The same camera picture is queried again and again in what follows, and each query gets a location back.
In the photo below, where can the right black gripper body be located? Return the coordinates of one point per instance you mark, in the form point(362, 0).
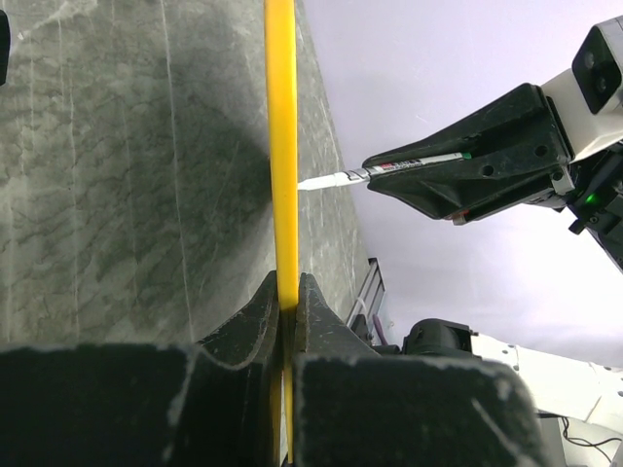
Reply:
point(595, 198)

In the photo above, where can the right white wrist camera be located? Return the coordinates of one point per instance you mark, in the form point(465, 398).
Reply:
point(591, 92)

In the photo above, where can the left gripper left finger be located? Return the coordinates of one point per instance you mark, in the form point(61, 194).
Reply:
point(215, 402)

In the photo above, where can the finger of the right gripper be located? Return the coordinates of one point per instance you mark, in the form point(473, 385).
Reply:
point(469, 190)
point(516, 117)

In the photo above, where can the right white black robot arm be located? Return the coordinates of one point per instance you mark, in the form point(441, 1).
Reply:
point(556, 146)

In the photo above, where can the yellow framed whiteboard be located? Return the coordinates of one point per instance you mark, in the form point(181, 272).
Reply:
point(282, 105)

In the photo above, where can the white green whiteboard marker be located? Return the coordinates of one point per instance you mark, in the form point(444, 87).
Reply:
point(366, 174)

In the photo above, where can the aluminium extrusion rail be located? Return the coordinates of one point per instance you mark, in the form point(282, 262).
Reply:
point(363, 318)

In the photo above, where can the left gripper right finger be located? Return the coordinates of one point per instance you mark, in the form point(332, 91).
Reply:
point(355, 407)

